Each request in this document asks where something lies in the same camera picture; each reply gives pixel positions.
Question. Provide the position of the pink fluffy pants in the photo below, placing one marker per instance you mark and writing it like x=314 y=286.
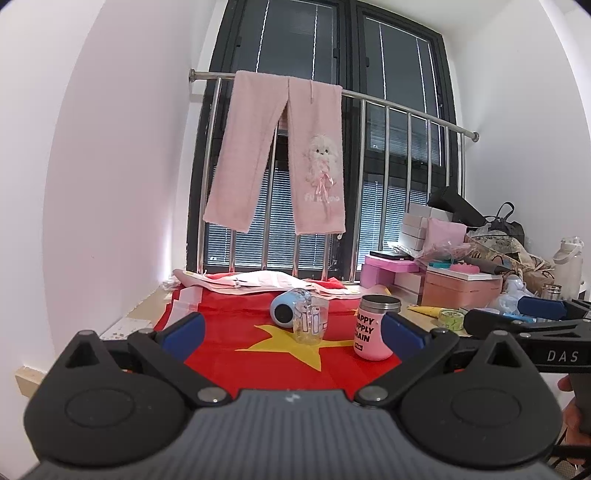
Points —
x=244 y=138

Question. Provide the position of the pink gift bag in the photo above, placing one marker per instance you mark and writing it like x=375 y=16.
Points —
x=445 y=235

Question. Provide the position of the stack of white boxes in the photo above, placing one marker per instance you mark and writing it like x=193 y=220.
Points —
x=418 y=226

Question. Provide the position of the white water bottle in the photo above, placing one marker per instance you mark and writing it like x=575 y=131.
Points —
x=568 y=272

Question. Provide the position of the yellow tube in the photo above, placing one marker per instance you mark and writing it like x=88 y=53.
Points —
x=427 y=310

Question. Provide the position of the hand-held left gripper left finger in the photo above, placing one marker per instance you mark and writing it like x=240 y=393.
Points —
x=185 y=330

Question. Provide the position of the small white box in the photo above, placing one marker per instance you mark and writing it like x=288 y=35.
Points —
x=408 y=282

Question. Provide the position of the black flat device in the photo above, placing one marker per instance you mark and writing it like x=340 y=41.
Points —
x=455 y=203

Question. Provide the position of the brown patterned bag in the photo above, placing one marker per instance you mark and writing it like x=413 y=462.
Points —
x=521 y=258

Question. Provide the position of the blue cup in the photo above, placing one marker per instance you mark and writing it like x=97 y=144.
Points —
x=282 y=314

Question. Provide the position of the metal railing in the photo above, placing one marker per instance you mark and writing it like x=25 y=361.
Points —
x=369 y=96

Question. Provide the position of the person's right hand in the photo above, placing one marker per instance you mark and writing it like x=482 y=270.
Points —
x=574 y=417

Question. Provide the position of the white plastic bag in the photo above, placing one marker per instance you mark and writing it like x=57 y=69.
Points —
x=510 y=293

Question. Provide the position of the clear glass mug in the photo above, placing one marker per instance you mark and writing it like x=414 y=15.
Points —
x=312 y=328

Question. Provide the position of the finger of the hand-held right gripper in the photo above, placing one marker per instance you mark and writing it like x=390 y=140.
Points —
x=489 y=319
x=539 y=307

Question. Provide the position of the black framed window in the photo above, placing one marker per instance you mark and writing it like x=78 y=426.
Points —
x=300 y=37

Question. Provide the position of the small glass jar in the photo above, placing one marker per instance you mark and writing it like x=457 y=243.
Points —
x=550 y=292

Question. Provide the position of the red flag with yellow star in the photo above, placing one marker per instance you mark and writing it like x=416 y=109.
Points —
x=240 y=344

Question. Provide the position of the black tablet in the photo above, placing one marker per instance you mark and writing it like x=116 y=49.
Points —
x=390 y=254

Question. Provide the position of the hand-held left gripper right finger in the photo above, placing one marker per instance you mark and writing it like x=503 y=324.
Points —
x=403 y=338

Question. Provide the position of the black handbag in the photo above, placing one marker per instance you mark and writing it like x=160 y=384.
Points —
x=508 y=228

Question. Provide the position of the pink cup with dark lid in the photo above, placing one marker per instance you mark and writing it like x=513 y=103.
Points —
x=369 y=334

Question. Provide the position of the large pink box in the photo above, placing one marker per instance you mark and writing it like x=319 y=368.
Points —
x=457 y=290

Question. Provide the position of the white and pink cloth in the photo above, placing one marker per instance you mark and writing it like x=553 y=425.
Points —
x=258 y=280

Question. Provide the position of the clear tape roll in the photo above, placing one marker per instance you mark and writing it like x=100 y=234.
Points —
x=450 y=321

